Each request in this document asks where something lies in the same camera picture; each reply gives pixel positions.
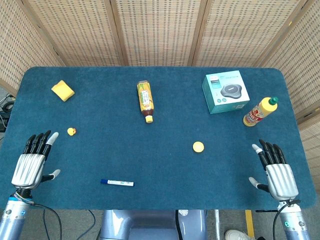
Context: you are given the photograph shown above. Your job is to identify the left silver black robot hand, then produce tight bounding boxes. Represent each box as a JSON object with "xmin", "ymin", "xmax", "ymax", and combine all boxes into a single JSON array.
[{"xmin": 11, "ymin": 129, "xmax": 62, "ymax": 190}]

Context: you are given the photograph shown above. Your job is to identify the yellow green-capped cleaner bottle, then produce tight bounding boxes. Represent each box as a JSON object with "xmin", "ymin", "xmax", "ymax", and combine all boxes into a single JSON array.
[{"xmin": 242, "ymin": 96, "xmax": 279, "ymax": 128}]

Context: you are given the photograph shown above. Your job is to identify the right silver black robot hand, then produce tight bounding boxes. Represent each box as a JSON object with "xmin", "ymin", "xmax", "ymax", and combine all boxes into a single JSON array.
[{"xmin": 248, "ymin": 139, "xmax": 300, "ymax": 201}]

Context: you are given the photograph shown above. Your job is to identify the blue carpet table cover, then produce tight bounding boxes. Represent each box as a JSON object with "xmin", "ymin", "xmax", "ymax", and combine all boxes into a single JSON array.
[{"xmin": 0, "ymin": 66, "xmax": 317, "ymax": 211}]

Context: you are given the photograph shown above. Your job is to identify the yellow tea bottle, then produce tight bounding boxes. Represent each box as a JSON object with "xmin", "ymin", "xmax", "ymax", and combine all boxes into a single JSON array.
[{"xmin": 136, "ymin": 80, "xmax": 155, "ymax": 124}]

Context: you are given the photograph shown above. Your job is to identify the white shoe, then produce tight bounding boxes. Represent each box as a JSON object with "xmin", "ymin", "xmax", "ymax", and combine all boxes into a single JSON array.
[{"xmin": 224, "ymin": 229, "xmax": 256, "ymax": 240}]

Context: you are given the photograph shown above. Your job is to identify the blue white marker pen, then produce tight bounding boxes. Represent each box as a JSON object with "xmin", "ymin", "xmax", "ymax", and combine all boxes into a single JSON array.
[{"xmin": 100, "ymin": 178, "xmax": 135, "ymax": 187}]

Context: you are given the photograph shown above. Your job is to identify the blue-grey robot torso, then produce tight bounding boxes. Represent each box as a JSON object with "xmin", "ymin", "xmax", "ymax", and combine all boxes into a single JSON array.
[{"xmin": 99, "ymin": 209, "xmax": 208, "ymax": 240}]

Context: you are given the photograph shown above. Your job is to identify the yellow sponge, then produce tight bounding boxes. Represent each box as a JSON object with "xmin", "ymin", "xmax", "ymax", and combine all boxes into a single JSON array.
[{"xmin": 51, "ymin": 79, "xmax": 76, "ymax": 102}]

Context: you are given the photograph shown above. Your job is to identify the blue floor cable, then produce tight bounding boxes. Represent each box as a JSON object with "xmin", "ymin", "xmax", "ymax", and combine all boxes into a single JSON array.
[{"xmin": 87, "ymin": 209, "xmax": 101, "ymax": 235}]

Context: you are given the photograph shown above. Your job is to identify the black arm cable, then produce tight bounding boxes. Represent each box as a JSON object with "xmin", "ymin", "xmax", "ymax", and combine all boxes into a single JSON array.
[
  {"xmin": 31, "ymin": 202, "xmax": 63, "ymax": 240},
  {"xmin": 272, "ymin": 199, "xmax": 302, "ymax": 240}
]

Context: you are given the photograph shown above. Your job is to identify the yellow fluted cup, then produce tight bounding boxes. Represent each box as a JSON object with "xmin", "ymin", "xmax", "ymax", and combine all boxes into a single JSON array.
[{"xmin": 192, "ymin": 141, "xmax": 205, "ymax": 153}]

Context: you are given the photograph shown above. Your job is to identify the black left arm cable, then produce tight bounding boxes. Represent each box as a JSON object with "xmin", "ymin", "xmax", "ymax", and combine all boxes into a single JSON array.
[{"xmin": 31, "ymin": 202, "xmax": 63, "ymax": 240}]

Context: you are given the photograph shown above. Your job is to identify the teal speakerphone box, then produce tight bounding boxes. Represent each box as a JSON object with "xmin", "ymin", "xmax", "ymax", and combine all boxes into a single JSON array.
[{"xmin": 201, "ymin": 70, "xmax": 251, "ymax": 115}]

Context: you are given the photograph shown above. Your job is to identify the metal table leg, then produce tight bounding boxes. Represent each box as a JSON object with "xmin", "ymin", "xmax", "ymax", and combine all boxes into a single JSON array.
[{"xmin": 215, "ymin": 209, "xmax": 221, "ymax": 240}]

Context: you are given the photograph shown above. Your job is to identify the tangled black cables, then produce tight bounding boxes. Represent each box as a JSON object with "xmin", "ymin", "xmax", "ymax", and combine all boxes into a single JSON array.
[{"xmin": 0, "ymin": 94, "xmax": 16, "ymax": 133}]

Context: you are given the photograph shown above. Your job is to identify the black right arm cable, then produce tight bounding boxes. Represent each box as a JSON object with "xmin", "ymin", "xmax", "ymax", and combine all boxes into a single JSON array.
[{"xmin": 272, "ymin": 199, "xmax": 302, "ymax": 240}]

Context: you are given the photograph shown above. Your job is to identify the woven bamboo screen panel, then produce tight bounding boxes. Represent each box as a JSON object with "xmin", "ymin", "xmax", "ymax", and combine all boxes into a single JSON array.
[
  {"xmin": 111, "ymin": 0, "xmax": 208, "ymax": 68},
  {"xmin": 259, "ymin": 0, "xmax": 320, "ymax": 123},
  {"xmin": 192, "ymin": 0, "xmax": 310, "ymax": 68},
  {"xmin": 23, "ymin": 0, "xmax": 128, "ymax": 68},
  {"xmin": 298, "ymin": 119, "xmax": 320, "ymax": 193},
  {"xmin": 0, "ymin": 0, "xmax": 65, "ymax": 95}
]

